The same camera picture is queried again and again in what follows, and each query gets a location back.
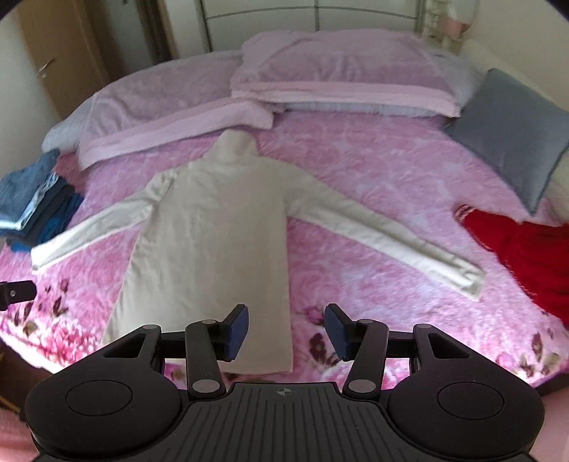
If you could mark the striped pillow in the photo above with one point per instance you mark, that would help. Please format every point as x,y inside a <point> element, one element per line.
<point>66,129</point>
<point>355,108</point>

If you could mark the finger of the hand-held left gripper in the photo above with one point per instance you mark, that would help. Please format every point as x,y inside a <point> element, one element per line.
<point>17,294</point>

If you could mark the red knit sweater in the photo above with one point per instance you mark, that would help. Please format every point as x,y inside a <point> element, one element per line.
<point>533,257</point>

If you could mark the folded light blue garment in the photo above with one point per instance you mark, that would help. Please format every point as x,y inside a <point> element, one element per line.
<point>44,191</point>

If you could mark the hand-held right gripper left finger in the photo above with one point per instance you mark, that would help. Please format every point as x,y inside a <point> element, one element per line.
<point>235,333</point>

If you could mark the stack of folded clothes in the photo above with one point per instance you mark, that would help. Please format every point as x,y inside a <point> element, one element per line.
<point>58,224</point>

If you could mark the person's pink garment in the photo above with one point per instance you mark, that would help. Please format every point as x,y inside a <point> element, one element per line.
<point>13,422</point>

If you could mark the folded dark pants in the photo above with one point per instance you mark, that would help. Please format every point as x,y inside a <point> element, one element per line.
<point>58,202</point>

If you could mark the cream turtleneck sweater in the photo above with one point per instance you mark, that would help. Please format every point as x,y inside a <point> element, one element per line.
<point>213,222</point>

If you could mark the white wardrobe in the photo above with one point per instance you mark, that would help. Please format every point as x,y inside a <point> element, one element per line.
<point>266,17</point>

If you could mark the pink jar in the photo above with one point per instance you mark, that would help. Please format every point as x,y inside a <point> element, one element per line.
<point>455,25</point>

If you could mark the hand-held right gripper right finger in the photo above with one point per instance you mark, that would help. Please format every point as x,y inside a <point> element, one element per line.
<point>338,333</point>

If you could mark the pink floral blanket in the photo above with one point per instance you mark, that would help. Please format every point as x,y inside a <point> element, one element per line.
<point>378,177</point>

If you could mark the wooden door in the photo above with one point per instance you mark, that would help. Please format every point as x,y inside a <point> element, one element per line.
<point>58,44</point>

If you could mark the pink pillow near mirror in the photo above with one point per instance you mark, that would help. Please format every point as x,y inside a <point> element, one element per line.
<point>346,66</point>

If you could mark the grey blue cushion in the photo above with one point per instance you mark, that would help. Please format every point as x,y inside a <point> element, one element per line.
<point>511,129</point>

